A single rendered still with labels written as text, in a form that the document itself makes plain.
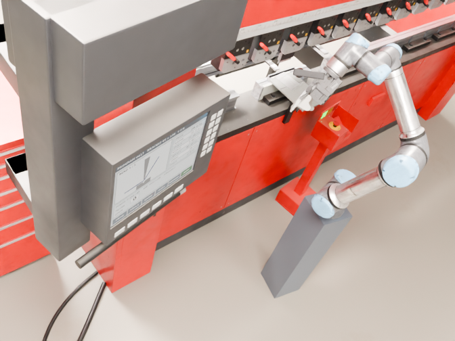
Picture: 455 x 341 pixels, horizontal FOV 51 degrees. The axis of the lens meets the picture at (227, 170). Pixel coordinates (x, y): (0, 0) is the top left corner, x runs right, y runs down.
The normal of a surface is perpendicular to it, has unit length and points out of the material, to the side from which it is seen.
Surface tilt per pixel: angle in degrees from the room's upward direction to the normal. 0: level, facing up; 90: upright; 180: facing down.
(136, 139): 0
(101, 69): 90
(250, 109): 0
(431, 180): 0
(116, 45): 90
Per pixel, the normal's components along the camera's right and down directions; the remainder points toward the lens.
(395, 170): -0.55, 0.43
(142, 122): 0.23, -0.65
